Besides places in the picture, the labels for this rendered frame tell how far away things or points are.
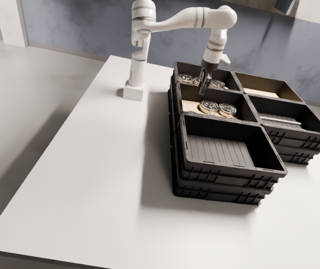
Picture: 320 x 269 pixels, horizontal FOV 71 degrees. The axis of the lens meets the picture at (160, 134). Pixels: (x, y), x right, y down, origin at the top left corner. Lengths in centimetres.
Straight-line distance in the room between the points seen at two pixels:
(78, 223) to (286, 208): 88
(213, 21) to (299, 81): 315
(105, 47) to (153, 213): 295
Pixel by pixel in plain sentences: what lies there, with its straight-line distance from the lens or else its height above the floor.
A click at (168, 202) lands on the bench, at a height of 70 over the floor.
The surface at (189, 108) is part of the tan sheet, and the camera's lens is 127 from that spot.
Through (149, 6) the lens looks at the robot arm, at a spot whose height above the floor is 131.
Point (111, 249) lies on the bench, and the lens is 85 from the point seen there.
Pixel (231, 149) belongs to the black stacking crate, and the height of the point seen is 83.
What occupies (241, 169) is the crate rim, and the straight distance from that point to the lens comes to 88.
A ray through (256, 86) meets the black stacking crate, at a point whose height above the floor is 86.
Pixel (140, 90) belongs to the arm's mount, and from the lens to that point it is 143.
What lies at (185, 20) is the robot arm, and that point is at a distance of 94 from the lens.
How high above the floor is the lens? 148
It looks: 40 degrees down
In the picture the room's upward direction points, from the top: 14 degrees clockwise
